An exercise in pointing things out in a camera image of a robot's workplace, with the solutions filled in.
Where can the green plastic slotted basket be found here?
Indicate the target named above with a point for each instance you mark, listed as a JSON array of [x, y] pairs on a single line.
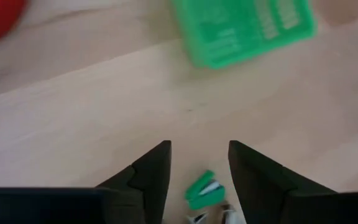
[[244, 31]]

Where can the green stapler remover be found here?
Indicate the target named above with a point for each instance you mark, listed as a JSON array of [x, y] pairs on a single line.
[[205, 199]]

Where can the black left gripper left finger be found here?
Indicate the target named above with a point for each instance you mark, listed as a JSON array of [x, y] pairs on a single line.
[[141, 193]]

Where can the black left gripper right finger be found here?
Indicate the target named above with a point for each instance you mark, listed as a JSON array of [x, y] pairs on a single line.
[[259, 193]]

